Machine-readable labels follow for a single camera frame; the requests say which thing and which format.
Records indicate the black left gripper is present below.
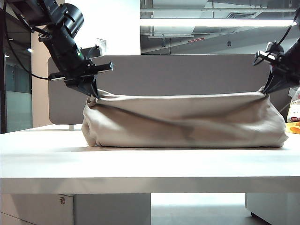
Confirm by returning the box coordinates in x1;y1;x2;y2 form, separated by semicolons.
49;61;115;98

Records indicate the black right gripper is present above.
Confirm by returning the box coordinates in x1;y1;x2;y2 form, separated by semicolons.
263;55;300;94

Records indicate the beige T-shirt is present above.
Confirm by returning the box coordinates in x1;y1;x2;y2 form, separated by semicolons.
81;86;289;148

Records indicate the clear plastic snack bag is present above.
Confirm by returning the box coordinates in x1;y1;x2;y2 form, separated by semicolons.
286;86;300;124

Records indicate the yellow cloth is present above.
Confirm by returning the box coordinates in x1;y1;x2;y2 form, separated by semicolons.
285;121;300;134

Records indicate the ceiling air vent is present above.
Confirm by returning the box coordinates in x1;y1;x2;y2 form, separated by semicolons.
226;13;256;20

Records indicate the grey desk divider panel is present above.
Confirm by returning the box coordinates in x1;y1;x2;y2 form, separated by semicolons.
47;55;288;125

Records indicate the long ceiling light strip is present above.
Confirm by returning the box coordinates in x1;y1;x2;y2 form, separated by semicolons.
140;18;296;28

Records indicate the white side cabinet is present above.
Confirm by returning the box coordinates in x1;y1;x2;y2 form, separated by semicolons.
245;193;300;225

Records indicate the white drawer cabinet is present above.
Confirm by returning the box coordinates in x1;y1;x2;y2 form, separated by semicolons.
0;193;152;225

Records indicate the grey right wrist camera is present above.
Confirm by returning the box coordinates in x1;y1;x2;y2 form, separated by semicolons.
254;42;285;66

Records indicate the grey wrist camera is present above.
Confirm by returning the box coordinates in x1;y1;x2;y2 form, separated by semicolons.
81;45;104;59
254;42;285;66

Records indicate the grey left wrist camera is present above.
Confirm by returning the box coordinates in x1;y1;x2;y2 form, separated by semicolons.
81;45;104;59

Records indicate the silver wall plate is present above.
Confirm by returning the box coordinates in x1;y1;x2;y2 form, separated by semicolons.
96;38;107;57

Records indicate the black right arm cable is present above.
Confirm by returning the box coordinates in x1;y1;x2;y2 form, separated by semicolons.
276;7;300;47

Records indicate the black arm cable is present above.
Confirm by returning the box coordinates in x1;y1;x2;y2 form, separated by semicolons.
2;0;51;80
276;7;300;47

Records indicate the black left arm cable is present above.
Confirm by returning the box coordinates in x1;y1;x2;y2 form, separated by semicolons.
2;0;51;80

